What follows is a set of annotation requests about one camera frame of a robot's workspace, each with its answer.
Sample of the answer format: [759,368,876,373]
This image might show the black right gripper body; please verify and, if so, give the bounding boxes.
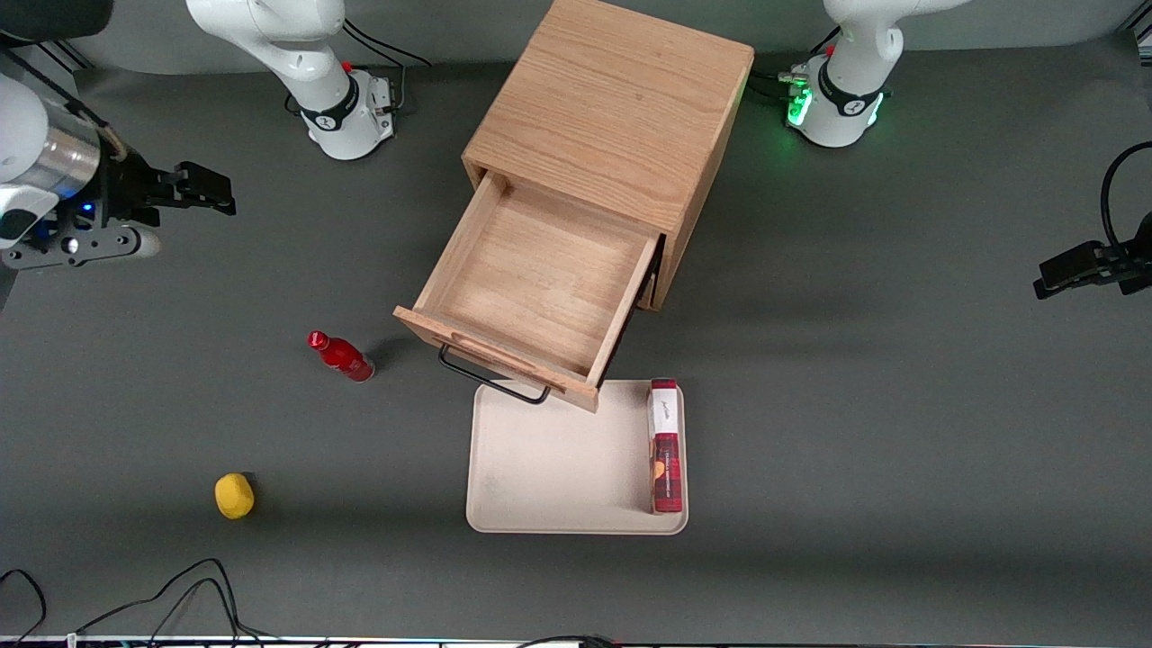
[88,142,183,228]

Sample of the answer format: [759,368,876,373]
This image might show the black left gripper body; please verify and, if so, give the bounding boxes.
[1114,211,1152,297]

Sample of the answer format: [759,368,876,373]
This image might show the wooden drawer with black handle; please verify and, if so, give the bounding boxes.
[392,170,663,414]

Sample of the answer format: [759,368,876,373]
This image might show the wooden drawer cabinet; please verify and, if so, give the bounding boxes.
[462,0,755,312]

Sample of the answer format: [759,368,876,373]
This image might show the red bottle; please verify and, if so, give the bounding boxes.
[307,330,377,384]

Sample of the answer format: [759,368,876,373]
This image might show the yellow lemon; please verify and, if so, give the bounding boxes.
[214,472,256,521]

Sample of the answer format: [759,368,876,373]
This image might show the beige plastic tray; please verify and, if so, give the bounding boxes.
[465,379,689,536]

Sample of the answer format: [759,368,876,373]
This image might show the red and white cookie box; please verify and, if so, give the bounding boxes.
[647,378,684,515]

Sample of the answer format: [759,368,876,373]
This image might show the black looped cable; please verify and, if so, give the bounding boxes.
[1099,141,1152,255]

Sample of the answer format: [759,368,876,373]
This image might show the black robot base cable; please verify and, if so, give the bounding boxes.
[345,13,432,69]
[749,25,842,102]

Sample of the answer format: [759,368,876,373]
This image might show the black floor cable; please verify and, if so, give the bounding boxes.
[76,558,275,645]
[516,634,624,648]
[0,568,48,645]

